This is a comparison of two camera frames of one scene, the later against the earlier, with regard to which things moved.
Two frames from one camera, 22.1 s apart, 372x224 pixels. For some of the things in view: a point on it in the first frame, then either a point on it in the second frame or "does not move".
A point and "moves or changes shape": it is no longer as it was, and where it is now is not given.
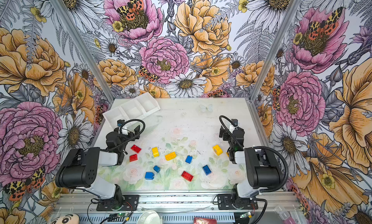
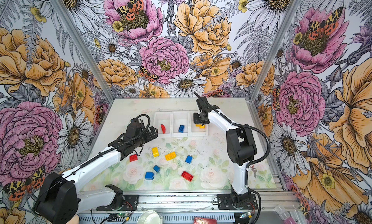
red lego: (135, 149) moves or changes shape
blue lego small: (188, 159) does not move
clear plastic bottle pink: (285, 215) does not move
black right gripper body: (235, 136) → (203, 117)
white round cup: (149, 217) does not move
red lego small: (133, 157) does not move
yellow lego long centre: (170, 156) does not move
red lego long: (187, 176) does not move
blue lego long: (206, 169) → (181, 128)
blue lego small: (156, 168) does not move
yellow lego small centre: (155, 152) does not move
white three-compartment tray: (140, 107) → (178, 124)
